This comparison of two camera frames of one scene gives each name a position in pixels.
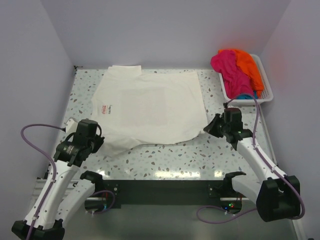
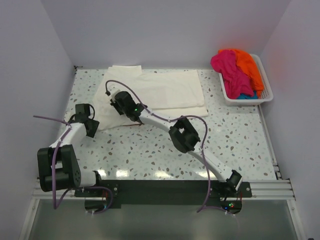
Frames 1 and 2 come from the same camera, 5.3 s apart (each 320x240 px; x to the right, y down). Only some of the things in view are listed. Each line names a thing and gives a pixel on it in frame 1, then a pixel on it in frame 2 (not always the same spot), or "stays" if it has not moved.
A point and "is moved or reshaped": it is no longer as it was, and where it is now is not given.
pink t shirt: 236,82 stays
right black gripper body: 226,128 → 122,110
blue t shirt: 247,97 stays
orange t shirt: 246,61 stays
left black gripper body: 96,143 → 94,126
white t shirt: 134,109 is moved or reshaped
